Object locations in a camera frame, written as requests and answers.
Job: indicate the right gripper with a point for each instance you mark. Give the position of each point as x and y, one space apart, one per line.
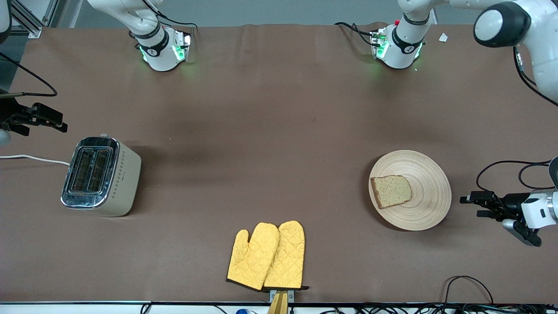
9 112

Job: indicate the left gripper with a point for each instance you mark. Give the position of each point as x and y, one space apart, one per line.
511 203

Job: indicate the round wooden plate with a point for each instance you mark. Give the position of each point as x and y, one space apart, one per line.
429 196

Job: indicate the brown bread toast slice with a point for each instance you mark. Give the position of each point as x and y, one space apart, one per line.
391 192

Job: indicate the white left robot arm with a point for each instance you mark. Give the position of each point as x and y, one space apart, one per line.
403 46

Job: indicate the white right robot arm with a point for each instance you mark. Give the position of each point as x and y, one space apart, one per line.
159 46

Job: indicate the beige and chrome toaster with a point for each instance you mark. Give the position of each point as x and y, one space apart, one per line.
104 176

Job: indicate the small white paper scrap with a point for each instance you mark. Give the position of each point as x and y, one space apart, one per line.
443 37

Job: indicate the yellow quilted oven mitt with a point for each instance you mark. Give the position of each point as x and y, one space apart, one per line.
287 257
253 257

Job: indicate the brown table cover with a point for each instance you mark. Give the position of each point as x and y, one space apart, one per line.
279 113

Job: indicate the small blue object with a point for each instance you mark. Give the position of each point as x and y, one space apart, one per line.
242 311

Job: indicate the aluminium frame profile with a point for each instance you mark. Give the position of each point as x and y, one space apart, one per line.
30 22

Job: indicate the small metal bracket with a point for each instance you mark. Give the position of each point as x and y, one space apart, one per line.
290 295

